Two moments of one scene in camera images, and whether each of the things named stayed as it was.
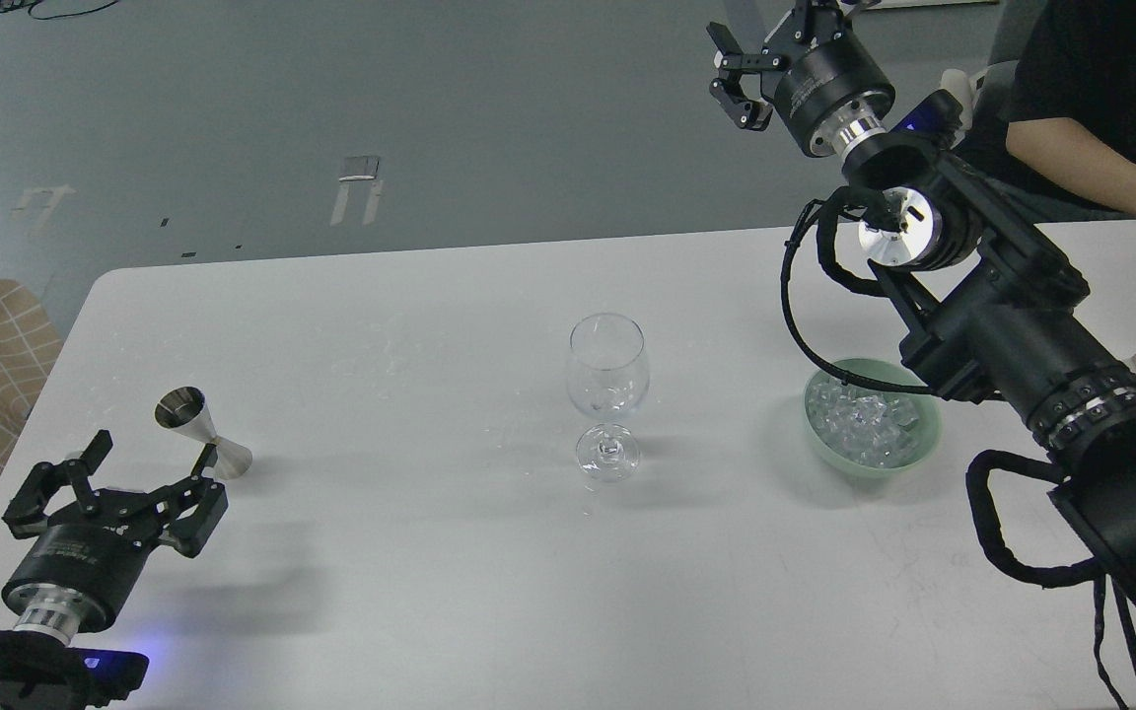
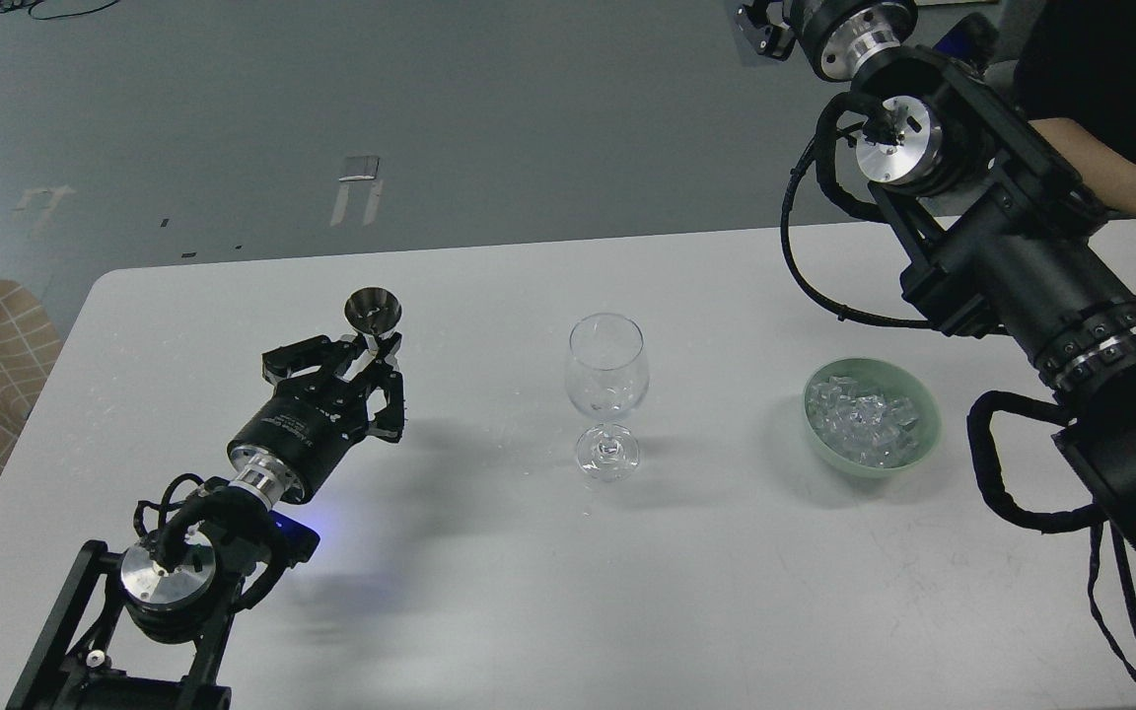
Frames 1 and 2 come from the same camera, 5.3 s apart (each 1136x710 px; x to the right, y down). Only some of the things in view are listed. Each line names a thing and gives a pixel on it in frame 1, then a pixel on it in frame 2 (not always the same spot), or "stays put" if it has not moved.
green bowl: x=871 y=430 stays put
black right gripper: x=831 y=93 -> x=838 y=35
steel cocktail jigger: x=183 y=409 -> x=373 y=310
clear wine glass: x=608 y=376 stays put
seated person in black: x=1105 y=112 stays put
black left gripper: x=81 y=562 -> x=289 y=452
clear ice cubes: x=868 y=428 stays put
